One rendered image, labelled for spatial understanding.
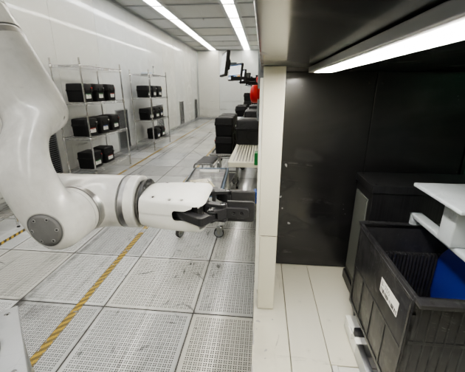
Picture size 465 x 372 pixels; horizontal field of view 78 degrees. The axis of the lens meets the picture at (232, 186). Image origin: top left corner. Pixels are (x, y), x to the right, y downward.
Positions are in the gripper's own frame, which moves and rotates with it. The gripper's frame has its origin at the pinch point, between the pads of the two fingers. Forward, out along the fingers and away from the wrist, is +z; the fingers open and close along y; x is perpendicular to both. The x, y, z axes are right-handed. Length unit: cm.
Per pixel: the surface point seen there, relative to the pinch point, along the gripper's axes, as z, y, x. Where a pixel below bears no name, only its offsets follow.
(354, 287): 22.1, -8.5, -20.2
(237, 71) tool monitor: -40, -473, 45
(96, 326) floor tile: -93, -88, -119
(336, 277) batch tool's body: 24.6, -28.1, -32.1
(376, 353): 22.1, 4.3, -23.0
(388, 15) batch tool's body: 9.6, 22.5, 21.2
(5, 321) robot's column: -65, -15, -43
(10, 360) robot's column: -54, -4, -43
